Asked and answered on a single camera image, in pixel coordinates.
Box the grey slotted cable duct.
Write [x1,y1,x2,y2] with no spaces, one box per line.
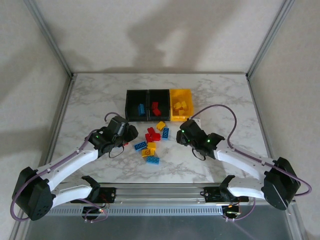
[47,206,225,216]

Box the small black electronics board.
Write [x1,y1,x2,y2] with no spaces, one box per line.
[223,204,241,216]
[82,206,107,217]

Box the black plastic bin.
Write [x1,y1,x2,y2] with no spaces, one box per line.
[147,88,172,122]
[124,89,150,122]

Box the yellow plastic bin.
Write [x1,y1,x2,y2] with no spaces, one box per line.
[169,88,195,123]

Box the thin black cable loop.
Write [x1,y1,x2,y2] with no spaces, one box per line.
[108,144,126,159]
[191,148,208,161]

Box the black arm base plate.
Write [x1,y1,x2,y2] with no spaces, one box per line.
[201,186,250,204]
[70,187,117,204]

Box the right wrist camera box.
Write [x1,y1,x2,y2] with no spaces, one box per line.
[184,119,205,138]

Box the grey translucent panel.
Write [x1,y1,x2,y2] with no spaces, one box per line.
[23,215,298,240]

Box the aluminium front mounting rail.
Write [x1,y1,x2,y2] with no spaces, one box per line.
[52,183,266,206]

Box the aluminium frame post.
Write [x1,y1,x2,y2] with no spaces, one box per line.
[286,202,307,240]
[245,0,296,79]
[9,214,32,240]
[23,0,75,79]

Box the aluminium side rail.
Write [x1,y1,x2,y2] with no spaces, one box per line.
[47,73,77,161]
[246,74,273,157]

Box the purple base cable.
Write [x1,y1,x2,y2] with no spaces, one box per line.
[222,197,256,222]
[83,198,109,224]

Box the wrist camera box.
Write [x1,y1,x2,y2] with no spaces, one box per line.
[184,119,205,138]
[107,116,130,137]

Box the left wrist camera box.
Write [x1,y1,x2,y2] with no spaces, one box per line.
[107,116,130,137]

